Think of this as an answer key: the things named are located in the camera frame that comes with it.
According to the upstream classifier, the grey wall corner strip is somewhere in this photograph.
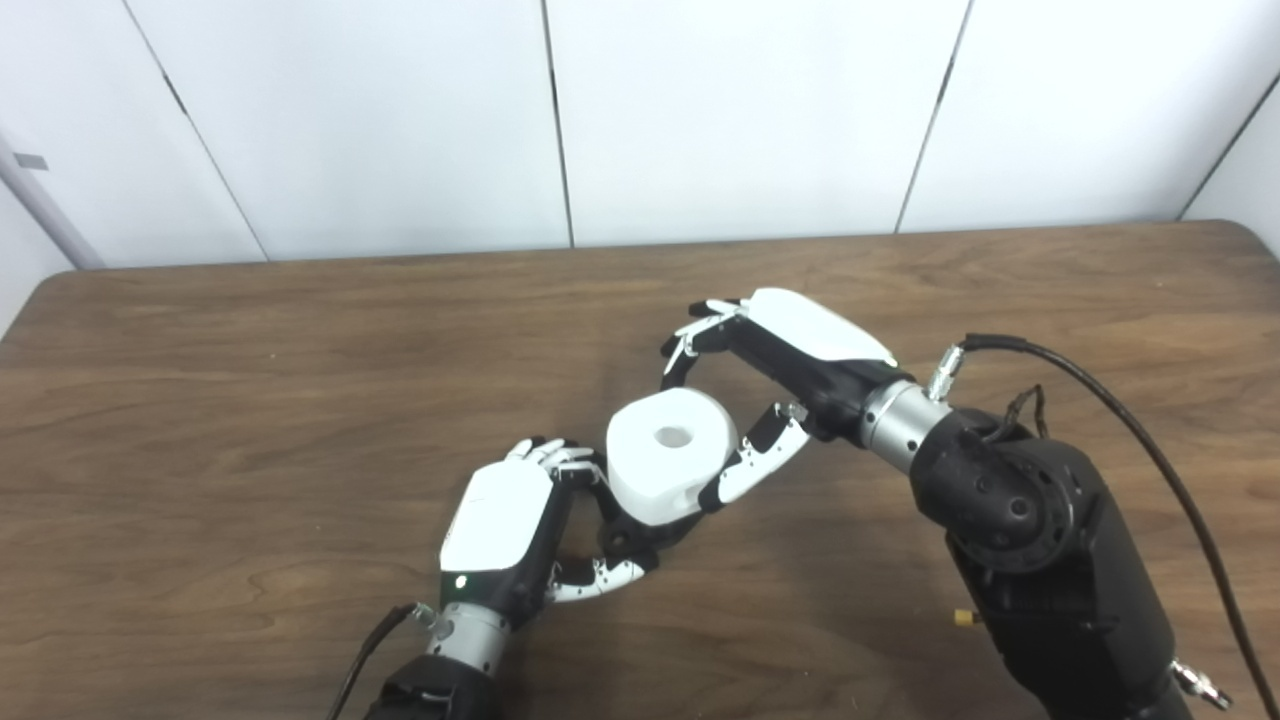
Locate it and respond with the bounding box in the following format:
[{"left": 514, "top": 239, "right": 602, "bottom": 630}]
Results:
[{"left": 0, "top": 130, "right": 106, "bottom": 271}]

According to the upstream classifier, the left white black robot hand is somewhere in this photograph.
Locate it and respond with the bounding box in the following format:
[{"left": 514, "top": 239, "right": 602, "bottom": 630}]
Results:
[{"left": 438, "top": 437, "right": 651, "bottom": 631}]

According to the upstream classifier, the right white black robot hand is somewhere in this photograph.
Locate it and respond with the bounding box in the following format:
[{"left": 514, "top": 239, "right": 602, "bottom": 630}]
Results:
[{"left": 660, "top": 288, "right": 899, "bottom": 514}]

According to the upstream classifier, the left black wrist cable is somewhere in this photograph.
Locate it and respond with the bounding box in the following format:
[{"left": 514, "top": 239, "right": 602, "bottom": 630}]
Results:
[{"left": 325, "top": 602, "right": 441, "bottom": 720}]

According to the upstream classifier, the thin braided wire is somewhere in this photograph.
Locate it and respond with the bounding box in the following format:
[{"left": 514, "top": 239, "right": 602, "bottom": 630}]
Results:
[{"left": 998, "top": 385, "right": 1048, "bottom": 443}]

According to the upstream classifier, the round white piece with hole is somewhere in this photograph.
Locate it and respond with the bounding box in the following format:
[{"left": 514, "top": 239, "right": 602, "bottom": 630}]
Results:
[{"left": 606, "top": 388, "right": 739, "bottom": 527}]

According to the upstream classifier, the black flanged holder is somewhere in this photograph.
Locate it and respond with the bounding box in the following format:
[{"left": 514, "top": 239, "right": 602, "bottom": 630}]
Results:
[{"left": 598, "top": 500, "right": 701, "bottom": 561}]

